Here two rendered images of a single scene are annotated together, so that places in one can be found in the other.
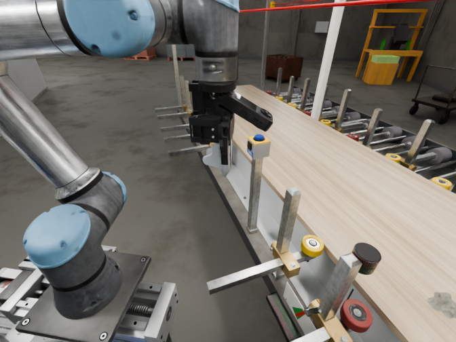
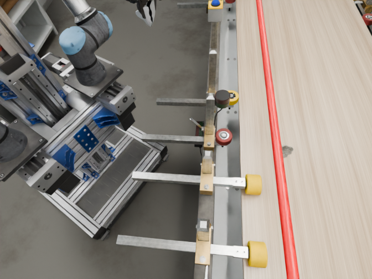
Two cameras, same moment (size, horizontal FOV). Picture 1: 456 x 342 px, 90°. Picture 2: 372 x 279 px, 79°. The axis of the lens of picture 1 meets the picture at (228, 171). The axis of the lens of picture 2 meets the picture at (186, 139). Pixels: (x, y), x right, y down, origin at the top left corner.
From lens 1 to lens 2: 0.61 m
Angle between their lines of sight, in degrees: 33
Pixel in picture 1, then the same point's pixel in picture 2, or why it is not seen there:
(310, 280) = (236, 126)
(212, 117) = not seen: outside the picture
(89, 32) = not seen: outside the picture
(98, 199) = (92, 27)
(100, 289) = (92, 75)
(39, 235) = (63, 38)
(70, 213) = (77, 31)
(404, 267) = (280, 127)
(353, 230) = not seen: hidden behind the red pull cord
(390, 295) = (253, 135)
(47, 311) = (74, 79)
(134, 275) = (111, 76)
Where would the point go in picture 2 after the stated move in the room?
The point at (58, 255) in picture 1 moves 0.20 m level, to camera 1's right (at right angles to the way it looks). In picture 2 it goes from (70, 49) to (108, 60)
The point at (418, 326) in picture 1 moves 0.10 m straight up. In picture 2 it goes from (253, 152) to (258, 141)
